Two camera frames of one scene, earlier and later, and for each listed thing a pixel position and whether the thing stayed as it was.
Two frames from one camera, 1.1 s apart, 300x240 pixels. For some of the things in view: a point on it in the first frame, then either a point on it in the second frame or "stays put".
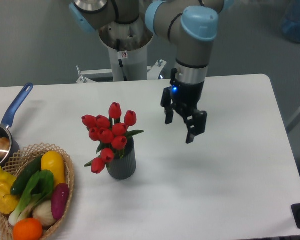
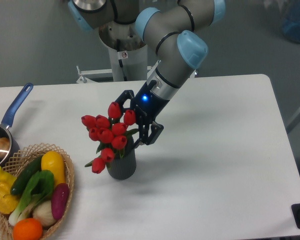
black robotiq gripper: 186,97 → 147,105
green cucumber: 34,166 stays put
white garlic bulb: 42,210 stays put
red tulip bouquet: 111,135 stays put
